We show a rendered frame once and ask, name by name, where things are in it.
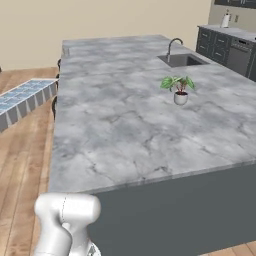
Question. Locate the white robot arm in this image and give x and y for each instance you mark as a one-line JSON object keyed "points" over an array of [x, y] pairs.
{"points": [[63, 216]]}

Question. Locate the grey kitchen island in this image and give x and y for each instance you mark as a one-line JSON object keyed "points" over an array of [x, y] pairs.
{"points": [[140, 133]]}

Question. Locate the potted green plant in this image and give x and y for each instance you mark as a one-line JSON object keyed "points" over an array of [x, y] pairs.
{"points": [[180, 88]]}

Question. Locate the dark bar stool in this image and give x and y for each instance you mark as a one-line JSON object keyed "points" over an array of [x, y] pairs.
{"points": [[59, 64], [54, 107], [57, 80]]}

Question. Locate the steel sink basin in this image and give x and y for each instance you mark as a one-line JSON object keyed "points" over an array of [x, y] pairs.
{"points": [[183, 60]]}

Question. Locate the curved steel tap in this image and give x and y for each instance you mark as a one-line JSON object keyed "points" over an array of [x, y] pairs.
{"points": [[172, 46]]}

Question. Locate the dark grey cupboard run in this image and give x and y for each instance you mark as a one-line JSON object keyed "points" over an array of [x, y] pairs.
{"points": [[213, 43]]}

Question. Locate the steel dishwasher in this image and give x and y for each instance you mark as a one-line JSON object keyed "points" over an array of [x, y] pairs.
{"points": [[238, 56]]}

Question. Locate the dark wall cupboards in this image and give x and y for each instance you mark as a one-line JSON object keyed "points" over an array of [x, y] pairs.
{"points": [[234, 3]]}

